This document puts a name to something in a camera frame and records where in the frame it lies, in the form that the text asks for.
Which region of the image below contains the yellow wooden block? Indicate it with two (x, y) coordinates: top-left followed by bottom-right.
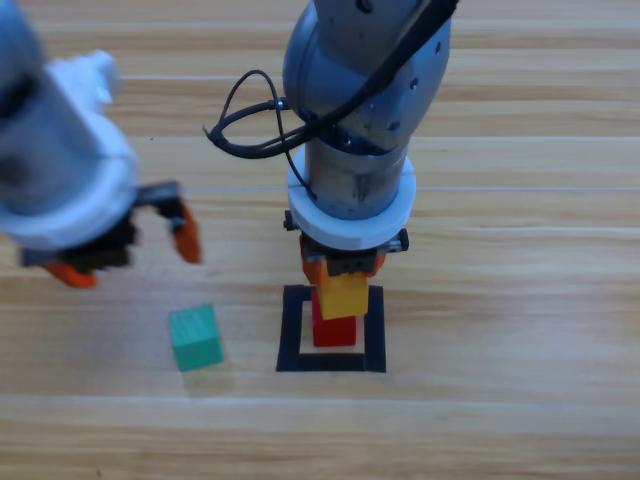
(318, 272), (370, 322)

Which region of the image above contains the green wooden block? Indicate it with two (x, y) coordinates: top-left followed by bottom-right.
(168, 303), (225, 373)

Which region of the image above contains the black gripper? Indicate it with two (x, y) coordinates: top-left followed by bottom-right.
(283, 209), (412, 290)
(19, 180), (203, 290)

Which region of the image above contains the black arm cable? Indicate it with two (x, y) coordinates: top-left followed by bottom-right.
(201, 0), (462, 202)

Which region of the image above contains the red wooden block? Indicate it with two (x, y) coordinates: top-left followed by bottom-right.
(310, 288), (361, 348)

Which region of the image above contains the black tape square outline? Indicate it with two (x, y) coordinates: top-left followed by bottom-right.
(275, 284), (388, 375)

